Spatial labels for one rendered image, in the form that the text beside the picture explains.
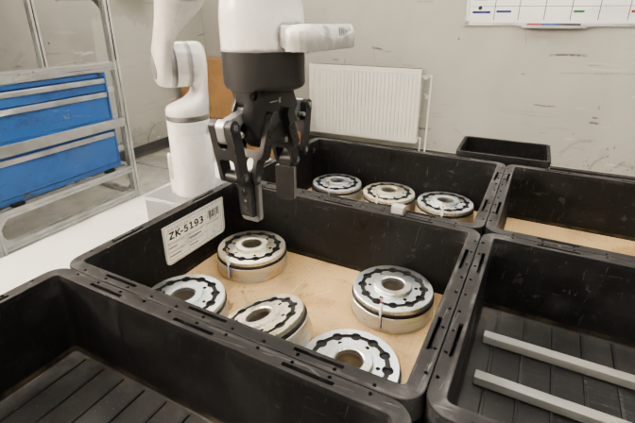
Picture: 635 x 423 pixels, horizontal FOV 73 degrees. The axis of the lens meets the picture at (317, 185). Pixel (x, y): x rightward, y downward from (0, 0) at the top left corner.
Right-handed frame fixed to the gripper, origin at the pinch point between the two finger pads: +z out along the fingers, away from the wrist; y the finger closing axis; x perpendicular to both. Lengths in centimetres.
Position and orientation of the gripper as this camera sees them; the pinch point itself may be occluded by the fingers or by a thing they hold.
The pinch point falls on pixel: (270, 194)
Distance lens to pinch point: 43.9
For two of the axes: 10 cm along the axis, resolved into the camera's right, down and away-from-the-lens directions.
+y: -4.8, 3.1, -8.2
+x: 8.8, 1.6, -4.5
